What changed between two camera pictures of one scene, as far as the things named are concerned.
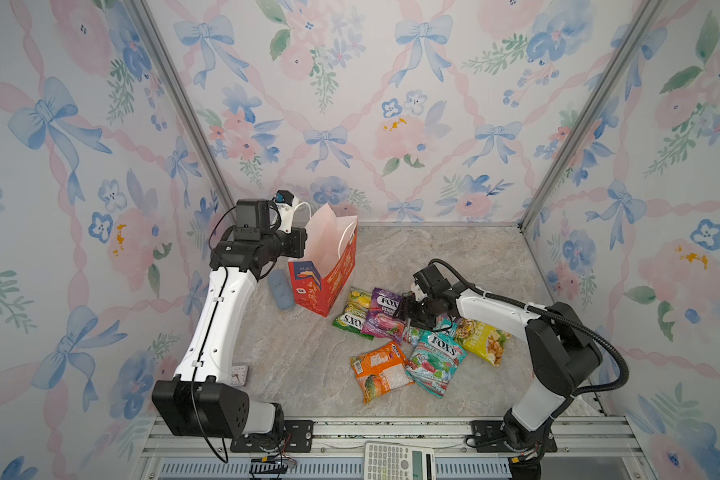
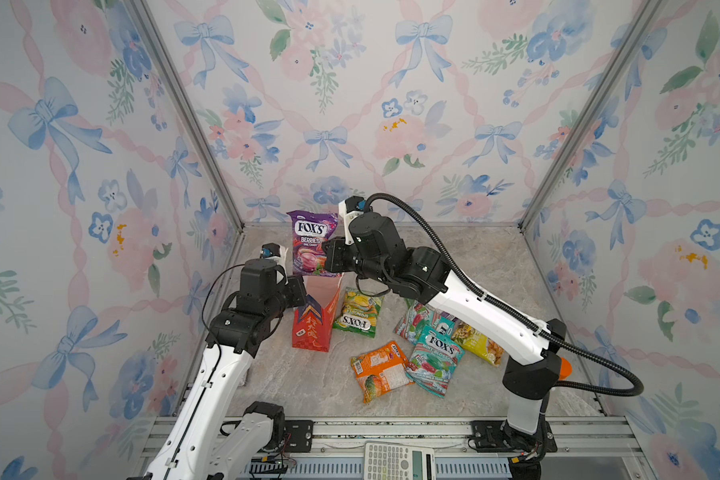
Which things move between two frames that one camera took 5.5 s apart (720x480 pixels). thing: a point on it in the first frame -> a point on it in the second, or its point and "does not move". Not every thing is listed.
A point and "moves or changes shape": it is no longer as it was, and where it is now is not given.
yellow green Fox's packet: [353, 316] does not move
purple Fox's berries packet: [381, 320] -> [309, 230]
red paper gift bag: [318, 279] moves or changes shape
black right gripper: [405, 311] -> [335, 258]
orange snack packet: [380, 370] does not move
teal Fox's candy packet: [436, 356] does not move
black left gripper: [298, 237] -> [294, 283]
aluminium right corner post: [644, 24] does not move
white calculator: [387, 461] does not move
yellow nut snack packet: [482, 340] does not move
